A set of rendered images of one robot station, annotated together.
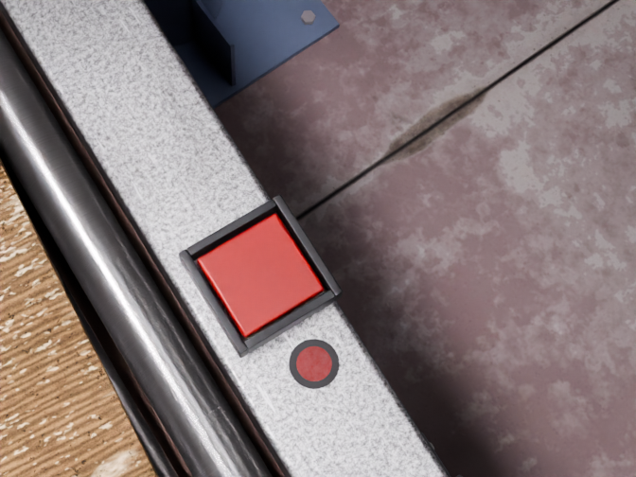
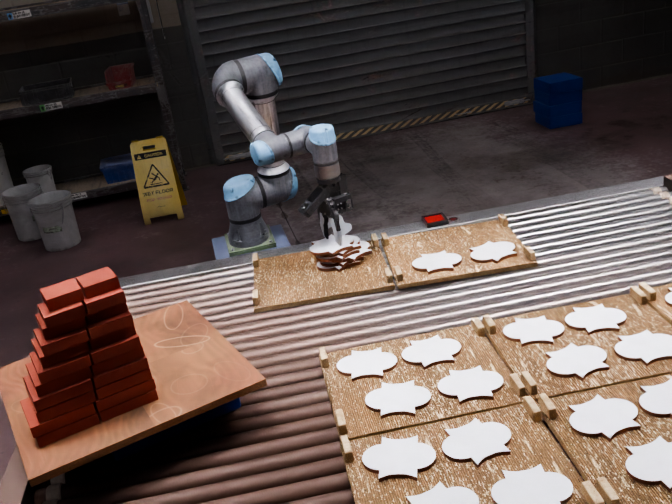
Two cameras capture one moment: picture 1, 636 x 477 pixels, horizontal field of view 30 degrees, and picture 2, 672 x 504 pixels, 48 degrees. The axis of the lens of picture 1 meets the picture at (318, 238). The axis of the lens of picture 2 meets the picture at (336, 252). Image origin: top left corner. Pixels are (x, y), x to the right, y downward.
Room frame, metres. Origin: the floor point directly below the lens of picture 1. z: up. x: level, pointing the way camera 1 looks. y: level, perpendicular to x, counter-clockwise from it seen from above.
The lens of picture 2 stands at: (-1.00, 2.17, 1.93)
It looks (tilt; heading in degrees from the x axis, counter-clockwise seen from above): 24 degrees down; 307
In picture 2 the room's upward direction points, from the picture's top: 9 degrees counter-clockwise
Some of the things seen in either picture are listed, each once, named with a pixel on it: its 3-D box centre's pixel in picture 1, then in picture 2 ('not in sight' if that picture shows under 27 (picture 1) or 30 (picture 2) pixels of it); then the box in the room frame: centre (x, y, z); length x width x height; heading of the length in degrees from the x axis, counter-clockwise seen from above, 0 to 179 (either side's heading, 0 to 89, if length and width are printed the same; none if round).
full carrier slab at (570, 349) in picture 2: not in sight; (588, 338); (-0.53, 0.63, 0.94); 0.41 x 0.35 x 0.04; 42
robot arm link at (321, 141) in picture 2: not in sight; (323, 144); (0.30, 0.44, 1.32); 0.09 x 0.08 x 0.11; 151
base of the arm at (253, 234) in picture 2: not in sight; (247, 226); (0.80, 0.30, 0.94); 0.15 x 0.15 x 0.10
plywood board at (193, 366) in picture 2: not in sight; (122, 377); (0.33, 1.29, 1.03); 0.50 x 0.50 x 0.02; 64
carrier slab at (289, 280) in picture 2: not in sight; (319, 273); (0.33, 0.52, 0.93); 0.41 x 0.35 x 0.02; 40
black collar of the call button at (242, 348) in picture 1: (260, 275); (434, 220); (0.18, 0.03, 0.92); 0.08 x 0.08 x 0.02; 43
